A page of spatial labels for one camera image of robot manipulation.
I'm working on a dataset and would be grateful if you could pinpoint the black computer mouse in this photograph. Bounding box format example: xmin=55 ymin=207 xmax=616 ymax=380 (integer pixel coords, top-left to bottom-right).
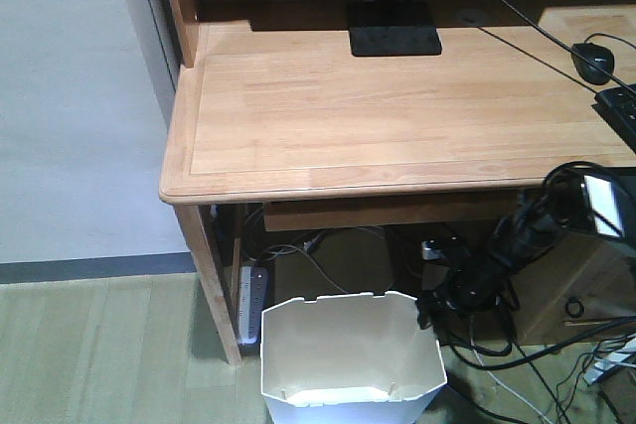
xmin=570 ymin=43 xmax=615 ymax=85

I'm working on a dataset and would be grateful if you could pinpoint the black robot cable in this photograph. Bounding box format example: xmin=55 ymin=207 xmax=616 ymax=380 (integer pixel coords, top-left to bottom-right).
xmin=436 ymin=314 xmax=636 ymax=424

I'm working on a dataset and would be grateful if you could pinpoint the white power strip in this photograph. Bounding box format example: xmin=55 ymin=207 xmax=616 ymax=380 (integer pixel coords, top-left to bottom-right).
xmin=238 ymin=265 xmax=268 ymax=345

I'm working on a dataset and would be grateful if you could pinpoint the black monitor cable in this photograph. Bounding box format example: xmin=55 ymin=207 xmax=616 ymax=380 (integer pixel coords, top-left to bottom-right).
xmin=456 ymin=0 xmax=636 ymax=95

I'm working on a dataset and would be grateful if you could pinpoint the white plastic trash bin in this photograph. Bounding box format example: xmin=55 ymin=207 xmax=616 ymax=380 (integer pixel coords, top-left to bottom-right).
xmin=260 ymin=291 xmax=447 ymax=423

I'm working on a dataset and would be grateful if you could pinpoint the grey cable under desk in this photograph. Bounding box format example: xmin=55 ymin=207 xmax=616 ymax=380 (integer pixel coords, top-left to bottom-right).
xmin=242 ymin=205 xmax=398 ymax=296

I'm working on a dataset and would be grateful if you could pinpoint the light wooden desk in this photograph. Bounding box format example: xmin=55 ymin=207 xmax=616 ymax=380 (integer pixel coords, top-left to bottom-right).
xmin=159 ymin=0 xmax=635 ymax=363

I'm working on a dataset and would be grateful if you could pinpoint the wooden drawer cabinet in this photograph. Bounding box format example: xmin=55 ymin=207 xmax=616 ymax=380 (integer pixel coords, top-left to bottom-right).
xmin=512 ymin=235 xmax=635 ymax=345

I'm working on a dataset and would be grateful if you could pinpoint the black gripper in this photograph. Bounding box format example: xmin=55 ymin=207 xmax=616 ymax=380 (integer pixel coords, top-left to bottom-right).
xmin=416 ymin=248 xmax=517 ymax=329

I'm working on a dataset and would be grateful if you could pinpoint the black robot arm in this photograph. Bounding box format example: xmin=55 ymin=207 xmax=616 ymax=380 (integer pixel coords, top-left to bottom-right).
xmin=416 ymin=161 xmax=635 ymax=330

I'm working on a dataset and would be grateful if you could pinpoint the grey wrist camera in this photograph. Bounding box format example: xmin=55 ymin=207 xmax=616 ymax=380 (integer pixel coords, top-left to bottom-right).
xmin=421 ymin=236 xmax=469 ymax=261

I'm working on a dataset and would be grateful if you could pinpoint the black keyboard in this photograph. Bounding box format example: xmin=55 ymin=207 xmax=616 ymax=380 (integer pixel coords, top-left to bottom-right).
xmin=592 ymin=87 xmax=636 ymax=151

